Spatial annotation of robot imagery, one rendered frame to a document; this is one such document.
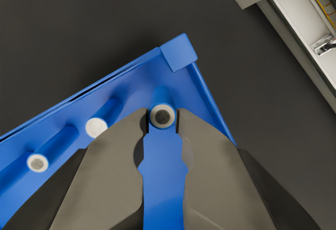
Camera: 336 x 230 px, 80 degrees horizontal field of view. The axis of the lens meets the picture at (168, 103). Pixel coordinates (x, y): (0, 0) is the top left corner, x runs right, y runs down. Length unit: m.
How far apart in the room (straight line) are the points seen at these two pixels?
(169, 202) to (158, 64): 0.17
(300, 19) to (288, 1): 0.05
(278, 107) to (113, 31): 0.56
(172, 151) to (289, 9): 0.41
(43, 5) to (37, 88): 0.24
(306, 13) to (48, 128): 0.52
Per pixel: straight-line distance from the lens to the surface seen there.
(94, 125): 0.16
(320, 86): 0.78
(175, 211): 0.29
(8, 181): 0.24
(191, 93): 0.22
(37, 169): 0.20
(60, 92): 0.70
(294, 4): 0.55
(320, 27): 0.57
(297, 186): 0.92
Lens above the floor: 0.62
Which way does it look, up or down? 75 degrees down
